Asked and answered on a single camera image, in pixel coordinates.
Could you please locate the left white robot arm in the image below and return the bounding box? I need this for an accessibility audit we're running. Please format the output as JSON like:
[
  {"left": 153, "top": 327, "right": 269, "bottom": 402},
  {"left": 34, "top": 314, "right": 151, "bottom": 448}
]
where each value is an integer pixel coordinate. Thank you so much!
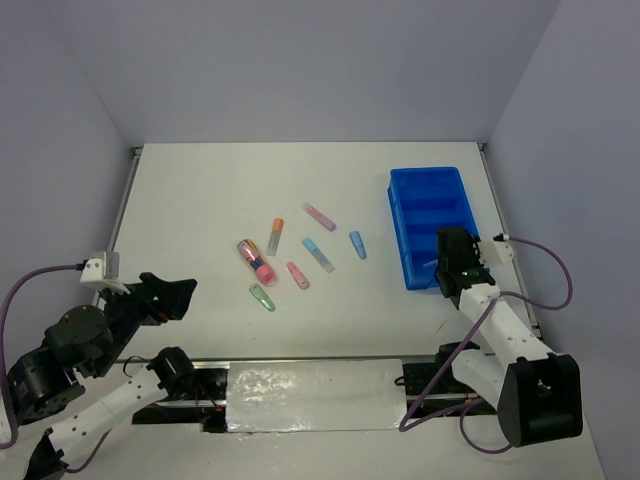
[{"left": 1, "top": 272, "right": 197, "bottom": 479}]

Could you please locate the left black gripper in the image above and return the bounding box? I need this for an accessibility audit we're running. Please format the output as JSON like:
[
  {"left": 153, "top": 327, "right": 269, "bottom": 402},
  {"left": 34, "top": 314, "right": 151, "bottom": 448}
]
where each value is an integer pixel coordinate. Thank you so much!
[{"left": 92, "top": 270, "right": 199, "bottom": 375}]

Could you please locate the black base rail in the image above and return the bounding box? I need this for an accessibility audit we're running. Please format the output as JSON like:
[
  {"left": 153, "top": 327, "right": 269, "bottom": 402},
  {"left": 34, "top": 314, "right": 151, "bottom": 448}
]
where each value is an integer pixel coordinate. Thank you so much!
[{"left": 130, "top": 355, "right": 501, "bottom": 434}]

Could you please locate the pink correction tape highlighter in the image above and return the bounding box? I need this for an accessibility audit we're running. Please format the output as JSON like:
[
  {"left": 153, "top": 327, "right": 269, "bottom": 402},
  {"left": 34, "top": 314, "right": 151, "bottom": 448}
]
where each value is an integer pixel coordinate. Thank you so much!
[{"left": 286, "top": 262, "right": 310, "bottom": 290}]

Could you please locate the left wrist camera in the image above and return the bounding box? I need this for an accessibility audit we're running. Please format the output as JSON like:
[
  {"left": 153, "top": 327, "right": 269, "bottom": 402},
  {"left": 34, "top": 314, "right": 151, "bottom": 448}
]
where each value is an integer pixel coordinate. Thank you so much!
[{"left": 80, "top": 251, "right": 124, "bottom": 292}]

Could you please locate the purple pink highlighter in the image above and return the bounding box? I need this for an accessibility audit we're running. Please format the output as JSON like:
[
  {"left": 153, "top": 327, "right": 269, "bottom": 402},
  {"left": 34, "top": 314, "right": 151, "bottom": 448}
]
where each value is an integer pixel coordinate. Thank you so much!
[{"left": 302, "top": 203, "right": 336, "bottom": 232}]

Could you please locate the blue plastic divided bin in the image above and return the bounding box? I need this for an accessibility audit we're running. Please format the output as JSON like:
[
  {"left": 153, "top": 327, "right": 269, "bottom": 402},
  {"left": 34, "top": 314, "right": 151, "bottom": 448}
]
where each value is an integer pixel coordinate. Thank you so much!
[{"left": 387, "top": 167, "right": 478, "bottom": 291}]

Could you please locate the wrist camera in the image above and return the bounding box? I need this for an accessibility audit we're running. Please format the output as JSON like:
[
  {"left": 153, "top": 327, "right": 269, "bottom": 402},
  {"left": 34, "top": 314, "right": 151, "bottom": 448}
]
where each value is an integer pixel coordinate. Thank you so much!
[
  {"left": 80, "top": 251, "right": 124, "bottom": 292},
  {"left": 478, "top": 234, "right": 515, "bottom": 268}
]

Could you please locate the silver tape sheet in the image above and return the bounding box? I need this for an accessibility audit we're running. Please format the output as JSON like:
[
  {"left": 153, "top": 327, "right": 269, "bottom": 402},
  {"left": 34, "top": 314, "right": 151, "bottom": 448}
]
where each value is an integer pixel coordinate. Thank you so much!
[{"left": 226, "top": 359, "right": 407, "bottom": 433}]

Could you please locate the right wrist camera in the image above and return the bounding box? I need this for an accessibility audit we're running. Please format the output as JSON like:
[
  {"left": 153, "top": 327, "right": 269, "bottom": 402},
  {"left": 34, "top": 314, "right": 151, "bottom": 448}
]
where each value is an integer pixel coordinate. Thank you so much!
[{"left": 478, "top": 234, "right": 515, "bottom": 268}]

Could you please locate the light blue clear marker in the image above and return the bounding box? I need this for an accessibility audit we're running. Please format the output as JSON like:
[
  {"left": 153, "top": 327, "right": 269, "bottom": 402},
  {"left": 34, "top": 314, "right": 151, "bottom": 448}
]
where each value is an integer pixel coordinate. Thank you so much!
[{"left": 302, "top": 237, "right": 335, "bottom": 273}]

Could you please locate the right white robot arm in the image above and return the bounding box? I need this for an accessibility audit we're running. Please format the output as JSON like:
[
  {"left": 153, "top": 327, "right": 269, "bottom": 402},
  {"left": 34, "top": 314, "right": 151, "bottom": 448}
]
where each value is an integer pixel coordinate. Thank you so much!
[{"left": 434, "top": 226, "right": 583, "bottom": 447}]

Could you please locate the small blue highlighter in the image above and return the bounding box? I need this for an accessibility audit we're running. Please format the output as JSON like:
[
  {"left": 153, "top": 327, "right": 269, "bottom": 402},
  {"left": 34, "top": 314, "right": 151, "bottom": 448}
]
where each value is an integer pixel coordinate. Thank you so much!
[{"left": 349, "top": 231, "right": 367, "bottom": 260}]

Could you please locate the pink capped crayon tube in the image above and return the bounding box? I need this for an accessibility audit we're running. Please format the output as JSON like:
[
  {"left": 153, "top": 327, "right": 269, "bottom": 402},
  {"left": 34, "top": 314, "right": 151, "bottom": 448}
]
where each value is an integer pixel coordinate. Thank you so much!
[{"left": 237, "top": 239, "right": 276, "bottom": 286}]

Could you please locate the orange capped clear marker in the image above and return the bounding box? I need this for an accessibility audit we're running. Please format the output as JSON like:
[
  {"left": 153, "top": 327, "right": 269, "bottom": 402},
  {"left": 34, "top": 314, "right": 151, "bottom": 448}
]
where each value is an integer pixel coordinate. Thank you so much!
[{"left": 266, "top": 218, "right": 284, "bottom": 256}]

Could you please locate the green clear highlighter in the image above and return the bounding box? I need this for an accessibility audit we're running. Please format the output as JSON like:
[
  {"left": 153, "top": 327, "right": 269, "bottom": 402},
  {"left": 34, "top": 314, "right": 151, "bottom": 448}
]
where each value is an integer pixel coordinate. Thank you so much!
[{"left": 249, "top": 284, "right": 276, "bottom": 312}]

